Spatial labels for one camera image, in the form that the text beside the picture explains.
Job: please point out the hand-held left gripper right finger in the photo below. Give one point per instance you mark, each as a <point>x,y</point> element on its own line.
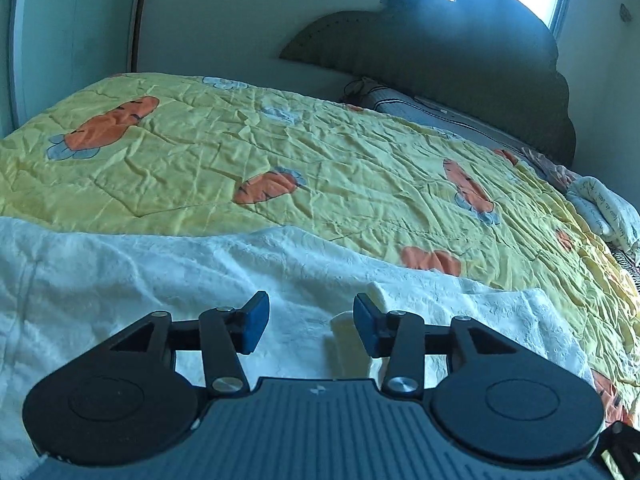
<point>366,327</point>

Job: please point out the grey patterned pillow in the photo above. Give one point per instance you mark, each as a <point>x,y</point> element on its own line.
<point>410,110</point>

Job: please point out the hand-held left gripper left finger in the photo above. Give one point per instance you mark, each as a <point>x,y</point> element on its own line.
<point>255,325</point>

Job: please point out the pink patterned cloth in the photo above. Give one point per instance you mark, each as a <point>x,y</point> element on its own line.
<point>550,170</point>

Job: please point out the white textured blanket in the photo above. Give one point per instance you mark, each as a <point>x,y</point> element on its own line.
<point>125,270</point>

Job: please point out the white printed cloth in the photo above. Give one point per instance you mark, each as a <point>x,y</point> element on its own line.
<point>605,205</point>

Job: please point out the dark scalloped headboard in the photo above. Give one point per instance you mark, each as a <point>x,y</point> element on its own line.
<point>450,45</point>

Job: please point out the yellow carrot print quilt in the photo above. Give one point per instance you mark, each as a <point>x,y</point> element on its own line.
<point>200,160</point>

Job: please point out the zebra striped cloth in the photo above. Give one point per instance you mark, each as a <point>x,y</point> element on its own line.
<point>627,265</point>

